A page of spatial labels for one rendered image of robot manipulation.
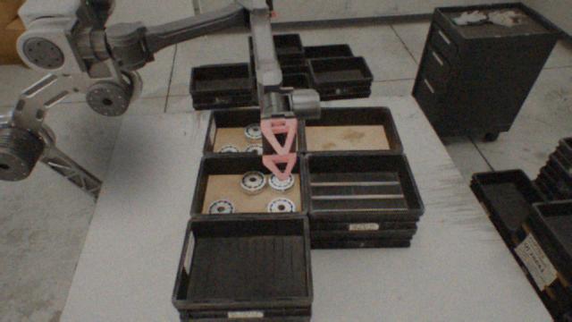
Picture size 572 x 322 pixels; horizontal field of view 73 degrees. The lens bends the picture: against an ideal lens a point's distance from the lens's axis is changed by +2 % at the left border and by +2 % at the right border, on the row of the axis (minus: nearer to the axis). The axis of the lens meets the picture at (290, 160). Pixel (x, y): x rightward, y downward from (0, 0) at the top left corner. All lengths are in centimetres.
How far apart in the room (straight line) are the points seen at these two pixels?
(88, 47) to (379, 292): 116
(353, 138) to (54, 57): 115
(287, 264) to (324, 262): 21
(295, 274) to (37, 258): 178
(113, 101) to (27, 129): 46
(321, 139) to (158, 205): 76
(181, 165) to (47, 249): 116
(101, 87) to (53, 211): 152
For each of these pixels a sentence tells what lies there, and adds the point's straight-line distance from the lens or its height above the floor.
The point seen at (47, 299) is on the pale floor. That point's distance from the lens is 251.
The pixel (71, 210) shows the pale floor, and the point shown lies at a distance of 284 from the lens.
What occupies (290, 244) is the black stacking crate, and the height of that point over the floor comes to 83.
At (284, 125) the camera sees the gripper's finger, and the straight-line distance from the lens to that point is 70.
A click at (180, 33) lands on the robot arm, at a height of 146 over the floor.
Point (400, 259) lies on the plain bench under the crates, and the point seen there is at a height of 70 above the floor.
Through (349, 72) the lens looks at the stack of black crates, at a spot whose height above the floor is 49.
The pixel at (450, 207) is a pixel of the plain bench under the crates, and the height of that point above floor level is 70.
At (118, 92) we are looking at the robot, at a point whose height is 117.
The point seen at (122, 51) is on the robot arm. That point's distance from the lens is 111.
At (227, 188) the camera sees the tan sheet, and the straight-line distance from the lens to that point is 150.
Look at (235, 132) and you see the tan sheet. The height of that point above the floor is 83.
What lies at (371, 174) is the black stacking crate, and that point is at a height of 83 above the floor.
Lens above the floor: 195
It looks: 45 degrees down
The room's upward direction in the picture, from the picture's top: straight up
